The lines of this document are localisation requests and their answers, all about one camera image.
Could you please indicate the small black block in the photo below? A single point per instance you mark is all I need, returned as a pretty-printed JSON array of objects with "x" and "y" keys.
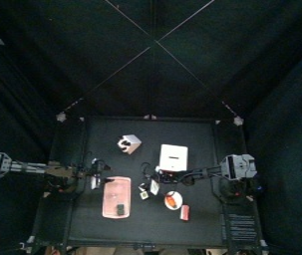
[{"x": 120, "y": 209}]

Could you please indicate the round white plate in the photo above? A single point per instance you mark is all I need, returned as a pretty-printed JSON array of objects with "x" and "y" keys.
[{"x": 176, "y": 202}]

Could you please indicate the pink rectangular tray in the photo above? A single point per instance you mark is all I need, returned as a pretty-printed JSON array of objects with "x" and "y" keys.
[{"x": 116, "y": 197}]

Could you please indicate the orange salmon sushi piece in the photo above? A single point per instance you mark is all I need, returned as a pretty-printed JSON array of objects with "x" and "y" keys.
[{"x": 171, "y": 200}]

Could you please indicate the white rectangular box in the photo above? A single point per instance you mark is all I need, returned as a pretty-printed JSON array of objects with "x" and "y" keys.
[{"x": 172, "y": 157}]

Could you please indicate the white flat card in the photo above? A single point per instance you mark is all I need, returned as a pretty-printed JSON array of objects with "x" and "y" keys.
[{"x": 154, "y": 187}]

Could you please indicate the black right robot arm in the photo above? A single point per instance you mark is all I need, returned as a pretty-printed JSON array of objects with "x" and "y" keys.
[{"x": 237, "y": 167}]

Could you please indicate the red tuna sushi piece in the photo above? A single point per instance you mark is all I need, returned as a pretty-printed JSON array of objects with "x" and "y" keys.
[{"x": 184, "y": 212}]

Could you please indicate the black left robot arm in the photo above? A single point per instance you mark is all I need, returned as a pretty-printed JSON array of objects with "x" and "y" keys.
[{"x": 24, "y": 167}]

